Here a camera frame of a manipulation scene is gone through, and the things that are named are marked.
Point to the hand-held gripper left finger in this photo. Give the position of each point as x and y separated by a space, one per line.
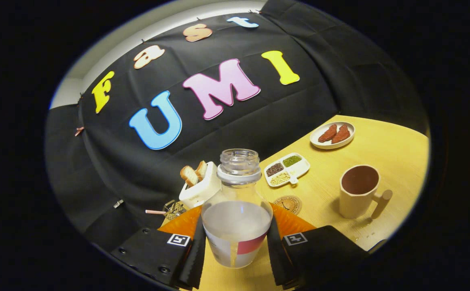
194 258

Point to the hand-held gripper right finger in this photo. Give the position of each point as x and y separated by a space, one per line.
277 258

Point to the pink clip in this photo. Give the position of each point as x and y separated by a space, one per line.
79 131

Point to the silver clip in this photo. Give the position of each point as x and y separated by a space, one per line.
118 203

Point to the green beans pile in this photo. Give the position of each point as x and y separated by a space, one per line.
292 161

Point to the clear juice bottle red label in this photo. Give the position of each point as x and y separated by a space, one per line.
237 218

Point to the dark beans pile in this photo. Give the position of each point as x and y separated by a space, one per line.
275 169

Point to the yellow beans pile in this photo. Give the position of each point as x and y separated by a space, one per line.
280 178

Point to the wooden table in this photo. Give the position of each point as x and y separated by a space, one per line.
380 141

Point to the white toaster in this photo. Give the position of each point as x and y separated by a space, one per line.
202 190

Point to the white divided dish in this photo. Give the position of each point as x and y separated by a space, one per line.
301 169

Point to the round wooden coaster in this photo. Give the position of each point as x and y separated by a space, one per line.
291 202

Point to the striped straw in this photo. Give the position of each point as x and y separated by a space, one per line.
154 211

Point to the white oval plate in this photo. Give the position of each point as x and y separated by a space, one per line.
334 145

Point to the toast bread slice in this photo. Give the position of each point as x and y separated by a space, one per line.
201 169
188 176

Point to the red meat piece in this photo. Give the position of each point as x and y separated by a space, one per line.
341 134
328 133

